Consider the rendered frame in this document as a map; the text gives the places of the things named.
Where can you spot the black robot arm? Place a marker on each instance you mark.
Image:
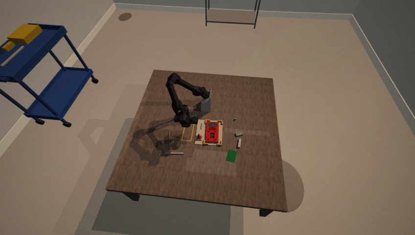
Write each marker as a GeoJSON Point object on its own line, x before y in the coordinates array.
{"type": "Point", "coordinates": [176, 103]}

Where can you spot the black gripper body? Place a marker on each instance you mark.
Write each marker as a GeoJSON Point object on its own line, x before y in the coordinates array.
{"type": "Point", "coordinates": [193, 119]}

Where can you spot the green flat mat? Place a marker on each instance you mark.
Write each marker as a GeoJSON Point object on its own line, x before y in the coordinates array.
{"type": "Point", "coordinates": [231, 155]}

